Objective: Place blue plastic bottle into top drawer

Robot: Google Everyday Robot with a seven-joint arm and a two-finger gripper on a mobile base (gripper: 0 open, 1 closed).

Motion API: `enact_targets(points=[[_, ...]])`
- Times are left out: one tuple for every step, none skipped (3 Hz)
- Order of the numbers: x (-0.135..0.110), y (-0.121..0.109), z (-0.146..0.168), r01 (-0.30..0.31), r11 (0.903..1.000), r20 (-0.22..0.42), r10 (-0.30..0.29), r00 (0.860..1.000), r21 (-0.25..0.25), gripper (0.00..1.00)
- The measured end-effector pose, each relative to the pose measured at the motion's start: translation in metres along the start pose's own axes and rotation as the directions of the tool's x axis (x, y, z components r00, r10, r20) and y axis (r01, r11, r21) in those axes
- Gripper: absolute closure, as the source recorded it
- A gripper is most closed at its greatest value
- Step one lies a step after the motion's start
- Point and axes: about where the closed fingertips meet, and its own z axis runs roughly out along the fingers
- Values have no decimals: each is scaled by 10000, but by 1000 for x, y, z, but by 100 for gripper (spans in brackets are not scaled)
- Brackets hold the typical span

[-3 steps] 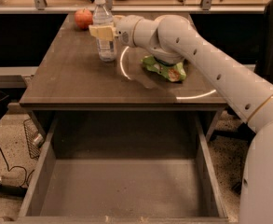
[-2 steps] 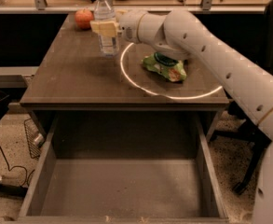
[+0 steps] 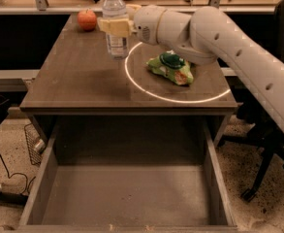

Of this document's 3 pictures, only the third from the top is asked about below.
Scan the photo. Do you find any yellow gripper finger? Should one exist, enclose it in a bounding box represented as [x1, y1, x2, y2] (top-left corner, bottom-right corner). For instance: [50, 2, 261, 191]
[98, 17, 134, 38]
[126, 4, 142, 18]

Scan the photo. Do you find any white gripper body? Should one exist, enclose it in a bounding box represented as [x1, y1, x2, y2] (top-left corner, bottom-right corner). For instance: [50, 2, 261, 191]
[134, 5, 166, 46]

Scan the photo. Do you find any clear plastic water bottle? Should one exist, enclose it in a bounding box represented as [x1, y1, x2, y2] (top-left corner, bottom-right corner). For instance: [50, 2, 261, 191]
[102, 0, 128, 59]

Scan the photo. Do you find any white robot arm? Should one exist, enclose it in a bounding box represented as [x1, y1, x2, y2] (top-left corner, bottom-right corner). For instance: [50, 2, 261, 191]
[98, 5, 284, 133]

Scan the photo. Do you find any open top drawer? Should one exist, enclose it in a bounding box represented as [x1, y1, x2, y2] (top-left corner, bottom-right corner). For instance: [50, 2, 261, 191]
[20, 116, 237, 233]

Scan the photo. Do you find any red apple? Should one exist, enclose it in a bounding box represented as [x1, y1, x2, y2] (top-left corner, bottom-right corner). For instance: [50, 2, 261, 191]
[78, 9, 97, 31]

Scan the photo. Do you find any green chip bag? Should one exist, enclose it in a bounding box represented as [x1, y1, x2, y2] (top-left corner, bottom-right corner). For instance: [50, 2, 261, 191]
[146, 50, 194, 85]

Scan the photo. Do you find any grey wooden cabinet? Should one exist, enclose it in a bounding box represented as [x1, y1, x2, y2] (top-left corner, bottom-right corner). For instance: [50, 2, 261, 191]
[20, 14, 237, 142]

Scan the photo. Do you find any black office chair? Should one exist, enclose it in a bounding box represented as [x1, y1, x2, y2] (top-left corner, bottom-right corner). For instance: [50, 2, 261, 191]
[220, 0, 284, 202]

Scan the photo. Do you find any wire mesh basket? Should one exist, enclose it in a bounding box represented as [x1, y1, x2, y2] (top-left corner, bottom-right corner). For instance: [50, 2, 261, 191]
[24, 123, 46, 166]

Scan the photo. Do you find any black cable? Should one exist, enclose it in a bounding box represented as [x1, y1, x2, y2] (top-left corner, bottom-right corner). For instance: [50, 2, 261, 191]
[0, 135, 37, 196]

